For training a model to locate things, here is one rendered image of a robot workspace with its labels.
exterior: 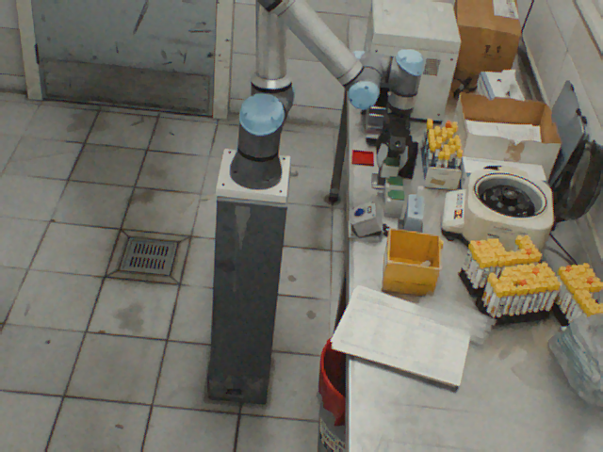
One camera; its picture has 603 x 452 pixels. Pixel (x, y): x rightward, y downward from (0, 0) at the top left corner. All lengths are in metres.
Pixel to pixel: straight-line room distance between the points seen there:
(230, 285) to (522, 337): 0.91
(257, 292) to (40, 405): 0.88
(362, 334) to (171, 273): 1.54
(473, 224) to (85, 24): 2.48
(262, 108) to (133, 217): 1.52
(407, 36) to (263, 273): 0.86
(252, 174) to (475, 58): 1.14
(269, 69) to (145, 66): 1.96
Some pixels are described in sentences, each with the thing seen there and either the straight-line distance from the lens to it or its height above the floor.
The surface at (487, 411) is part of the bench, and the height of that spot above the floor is 0.87.
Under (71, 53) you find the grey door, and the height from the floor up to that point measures 0.29.
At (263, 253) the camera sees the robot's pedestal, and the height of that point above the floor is 0.69.
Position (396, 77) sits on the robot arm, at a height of 1.23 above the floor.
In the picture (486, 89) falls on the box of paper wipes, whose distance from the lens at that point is 2.95.
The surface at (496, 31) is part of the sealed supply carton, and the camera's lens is 3.08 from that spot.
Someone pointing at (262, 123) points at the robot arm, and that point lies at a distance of 2.22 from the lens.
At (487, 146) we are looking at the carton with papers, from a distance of 2.53.
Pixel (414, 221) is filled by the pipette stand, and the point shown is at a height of 0.96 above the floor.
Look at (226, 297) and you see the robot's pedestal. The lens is 2.57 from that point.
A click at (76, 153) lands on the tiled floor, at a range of 4.05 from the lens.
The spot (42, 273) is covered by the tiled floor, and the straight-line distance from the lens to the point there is 3.42.
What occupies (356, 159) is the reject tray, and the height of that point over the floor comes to 0.88.
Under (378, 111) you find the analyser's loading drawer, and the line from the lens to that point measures 2.69.
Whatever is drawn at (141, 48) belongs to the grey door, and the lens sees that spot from 4.18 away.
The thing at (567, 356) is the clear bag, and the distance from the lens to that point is 2.03.
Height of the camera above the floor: 2.30
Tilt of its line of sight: 39 degrees down
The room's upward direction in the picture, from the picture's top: 7 degrees clockwise
